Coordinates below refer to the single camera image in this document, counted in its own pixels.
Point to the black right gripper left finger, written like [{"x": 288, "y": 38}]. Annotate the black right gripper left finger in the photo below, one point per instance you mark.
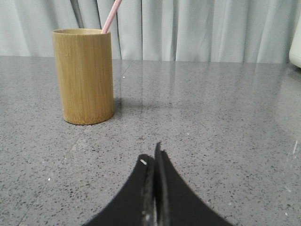
[{"x": 134, "y": 203}]

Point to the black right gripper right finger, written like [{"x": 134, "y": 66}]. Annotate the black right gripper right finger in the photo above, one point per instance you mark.
[{"x": 177, "y": 204}]

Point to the bamboo wooden cup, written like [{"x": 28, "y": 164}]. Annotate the bamboo wooden cup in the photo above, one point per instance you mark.
[{"x": 83, "y": 60}]

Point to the grey-white curtain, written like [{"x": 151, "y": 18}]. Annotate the grey-white curtain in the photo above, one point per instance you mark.
[{"x": 257, "y": 31}]

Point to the white object at edge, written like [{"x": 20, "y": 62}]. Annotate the white object at edge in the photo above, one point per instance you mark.
[{"x": 295, "y": 52}]

